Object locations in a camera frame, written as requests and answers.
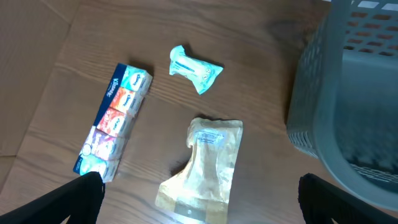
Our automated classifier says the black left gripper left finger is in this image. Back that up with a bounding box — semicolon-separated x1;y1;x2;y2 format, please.
1;172;105;224

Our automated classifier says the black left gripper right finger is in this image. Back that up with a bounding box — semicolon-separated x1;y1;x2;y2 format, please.
298;173;397;224

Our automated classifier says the Kleenex tissue multipack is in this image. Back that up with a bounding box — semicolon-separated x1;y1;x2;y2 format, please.
73;63;152;183

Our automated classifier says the beige powder pouch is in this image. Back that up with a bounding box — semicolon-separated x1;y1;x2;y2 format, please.
155;118;243;223

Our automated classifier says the mint green wipes packet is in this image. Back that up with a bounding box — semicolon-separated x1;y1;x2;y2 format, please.
169;45;223;95

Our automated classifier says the grey plastic basket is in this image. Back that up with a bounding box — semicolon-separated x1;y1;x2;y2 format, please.
287;0;397;210

